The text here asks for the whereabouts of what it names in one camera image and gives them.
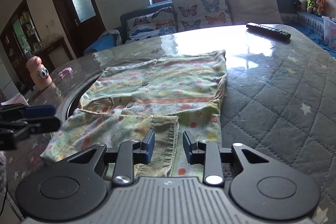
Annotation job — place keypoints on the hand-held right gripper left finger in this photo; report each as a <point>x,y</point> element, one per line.
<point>149,146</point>

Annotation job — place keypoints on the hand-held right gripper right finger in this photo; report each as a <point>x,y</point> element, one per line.
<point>188,146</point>

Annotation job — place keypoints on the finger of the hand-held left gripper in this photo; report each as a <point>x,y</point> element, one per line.
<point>42,111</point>
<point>44,124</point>

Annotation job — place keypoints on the green floral child's jacket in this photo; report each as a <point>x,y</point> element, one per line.
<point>170,87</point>

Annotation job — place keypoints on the tissue box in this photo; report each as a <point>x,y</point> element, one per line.
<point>15,100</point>

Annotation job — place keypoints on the round black table hob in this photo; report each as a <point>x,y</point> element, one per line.
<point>72,108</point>

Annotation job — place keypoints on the pink cartoon face bottle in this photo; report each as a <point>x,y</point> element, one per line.
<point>39,74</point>

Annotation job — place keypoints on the small pink toy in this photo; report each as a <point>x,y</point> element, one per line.
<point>65,72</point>

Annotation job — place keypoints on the dark wooden display cabinet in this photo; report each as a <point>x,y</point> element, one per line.
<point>15,37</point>

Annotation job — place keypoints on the grey cloth on sofa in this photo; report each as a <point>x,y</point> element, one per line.
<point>110,35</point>

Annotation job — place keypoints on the dark wooden glass door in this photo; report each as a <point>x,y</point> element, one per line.
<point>60,3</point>

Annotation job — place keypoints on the long butterfly print pillow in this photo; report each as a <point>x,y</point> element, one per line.
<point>151,27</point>

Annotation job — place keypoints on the blue sofa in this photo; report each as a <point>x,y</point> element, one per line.
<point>139,10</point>

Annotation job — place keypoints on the square butterfly print pillow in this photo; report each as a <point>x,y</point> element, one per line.
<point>199,10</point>

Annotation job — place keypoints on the black remote control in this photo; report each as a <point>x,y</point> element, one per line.
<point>267,30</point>

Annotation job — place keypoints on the plain beige cushion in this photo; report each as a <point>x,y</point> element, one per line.
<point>253,6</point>

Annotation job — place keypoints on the clear plastic storage box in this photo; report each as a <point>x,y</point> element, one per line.
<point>330,32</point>

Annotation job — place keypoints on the plush bear with yellow vest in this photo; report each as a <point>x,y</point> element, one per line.
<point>311,2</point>

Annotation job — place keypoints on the orange plush fox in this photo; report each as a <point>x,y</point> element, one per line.
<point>320,6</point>

